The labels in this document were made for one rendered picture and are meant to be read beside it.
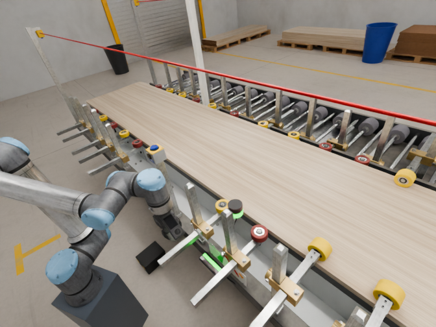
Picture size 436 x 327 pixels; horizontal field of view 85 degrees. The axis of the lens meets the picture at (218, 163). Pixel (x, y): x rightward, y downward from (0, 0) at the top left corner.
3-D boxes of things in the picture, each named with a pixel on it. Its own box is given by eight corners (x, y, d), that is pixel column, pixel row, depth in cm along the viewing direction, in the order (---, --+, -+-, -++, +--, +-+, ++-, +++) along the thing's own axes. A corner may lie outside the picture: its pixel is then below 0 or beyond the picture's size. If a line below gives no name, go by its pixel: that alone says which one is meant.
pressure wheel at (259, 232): (260, 255, 113) (260, 241, 106) (248, 244, 118) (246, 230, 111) (271, 244, 117) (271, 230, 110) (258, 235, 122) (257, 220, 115)
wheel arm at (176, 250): (163, 269, 111) (160, 265, 109) (159, 265, 113) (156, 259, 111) (229, 215, 132) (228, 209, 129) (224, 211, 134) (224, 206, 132)
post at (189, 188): (204, 248, 136) (187, 187, 107) (200, 244, 138) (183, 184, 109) (209, 244, 138) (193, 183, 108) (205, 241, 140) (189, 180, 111)
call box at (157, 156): (156, 166, 120) (152, 154, 116) (149, 161, 125) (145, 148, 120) (167, 159, 124) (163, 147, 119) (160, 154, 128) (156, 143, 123)
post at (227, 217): (235, 278, 120) (226, 216, 90) (230, 273, 122) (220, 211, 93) (240, 273, 121) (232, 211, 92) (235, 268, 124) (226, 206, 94)
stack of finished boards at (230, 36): (267, 30, 859) (267, 24, 848) (217, 47, 748) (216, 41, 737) (252, 29, 908) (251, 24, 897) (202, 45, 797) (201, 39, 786)
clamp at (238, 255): (243, 273, 105) (242, 267, 102) (222, 254, 114) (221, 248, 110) (252, 264, 108) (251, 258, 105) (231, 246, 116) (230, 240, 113)
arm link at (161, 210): (174, 198, 91) (153, 213, 86) (178, 206, 94) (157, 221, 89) (162, 187, 97) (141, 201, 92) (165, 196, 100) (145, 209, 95)
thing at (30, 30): (78, 125, 277) (26, 28, 216) (76, 122, 283) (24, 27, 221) (88, 121, 282) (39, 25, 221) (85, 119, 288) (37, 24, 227)
